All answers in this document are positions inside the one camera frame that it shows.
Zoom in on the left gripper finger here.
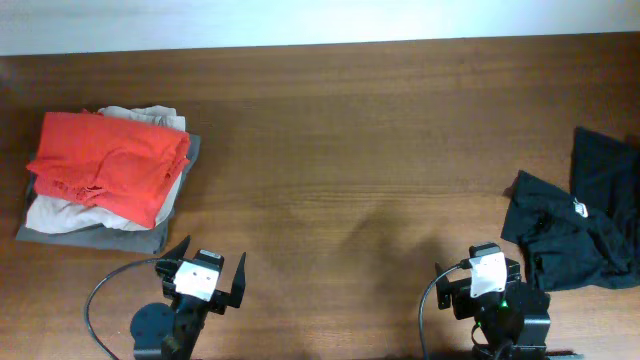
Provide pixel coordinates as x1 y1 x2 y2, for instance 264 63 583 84
228 253 246 308
162 235 191 261

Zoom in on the black Nike t-shirt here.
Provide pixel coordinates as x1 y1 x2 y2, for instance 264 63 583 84
501 127 639 292

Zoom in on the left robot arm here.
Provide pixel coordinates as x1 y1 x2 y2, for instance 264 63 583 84
130 237 246 360

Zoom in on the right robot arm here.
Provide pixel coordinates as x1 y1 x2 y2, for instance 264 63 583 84
435 243 551 359

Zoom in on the grey folded shirt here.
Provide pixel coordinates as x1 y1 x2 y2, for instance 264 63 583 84
16 134 201 254

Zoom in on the red folded shirt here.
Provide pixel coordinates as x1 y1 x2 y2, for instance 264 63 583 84
27 112 190 228

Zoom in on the beige folded shirt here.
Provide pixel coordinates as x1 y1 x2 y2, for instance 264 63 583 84
26 105 187 234

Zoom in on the right black cable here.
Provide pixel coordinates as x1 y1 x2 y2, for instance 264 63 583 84
417 260 472 360

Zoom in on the black cable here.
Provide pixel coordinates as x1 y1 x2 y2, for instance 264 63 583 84
417 260 472 360
83 257 166 360

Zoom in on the left black cable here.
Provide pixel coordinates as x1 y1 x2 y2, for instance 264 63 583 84
83 257 166 360

